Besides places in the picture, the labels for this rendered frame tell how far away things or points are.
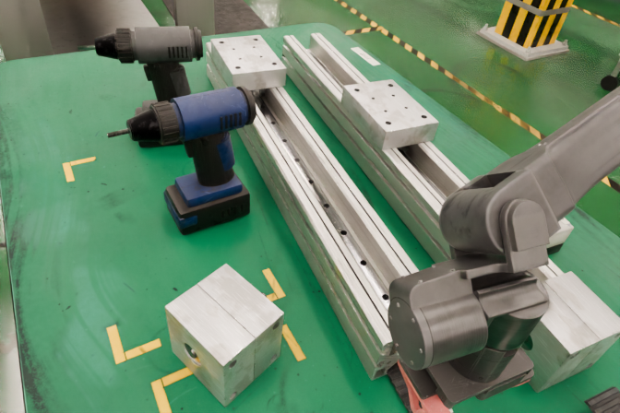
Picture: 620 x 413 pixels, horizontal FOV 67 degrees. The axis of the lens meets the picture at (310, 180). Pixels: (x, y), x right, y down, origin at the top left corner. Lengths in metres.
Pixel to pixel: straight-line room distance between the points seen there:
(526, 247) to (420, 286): 0.09
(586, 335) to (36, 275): 0.71
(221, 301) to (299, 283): 0.17
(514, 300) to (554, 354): 0.24
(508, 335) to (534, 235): 0.09
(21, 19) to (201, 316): 1.62
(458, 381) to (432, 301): 0.12
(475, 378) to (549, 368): 0.19
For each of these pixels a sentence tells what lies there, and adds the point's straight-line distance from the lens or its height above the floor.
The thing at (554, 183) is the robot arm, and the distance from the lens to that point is 0.44.
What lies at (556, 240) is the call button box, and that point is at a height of 0.82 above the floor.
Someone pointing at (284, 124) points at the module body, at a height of 0.83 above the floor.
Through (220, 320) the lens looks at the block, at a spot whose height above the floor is 0.87.
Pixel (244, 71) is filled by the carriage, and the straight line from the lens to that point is 0.92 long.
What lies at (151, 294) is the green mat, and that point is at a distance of 0.69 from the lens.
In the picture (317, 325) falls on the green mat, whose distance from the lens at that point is 0.66.
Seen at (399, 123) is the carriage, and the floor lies 0.90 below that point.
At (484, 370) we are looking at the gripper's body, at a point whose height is 0.95.
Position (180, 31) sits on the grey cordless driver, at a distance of 0.85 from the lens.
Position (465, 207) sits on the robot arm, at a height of 1.07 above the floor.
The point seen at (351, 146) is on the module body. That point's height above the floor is 0.80.
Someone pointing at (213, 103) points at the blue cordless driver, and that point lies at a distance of 0.65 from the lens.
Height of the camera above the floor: 1.33
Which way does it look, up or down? 40 degrees down
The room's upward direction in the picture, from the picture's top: 7 degrees clockwise
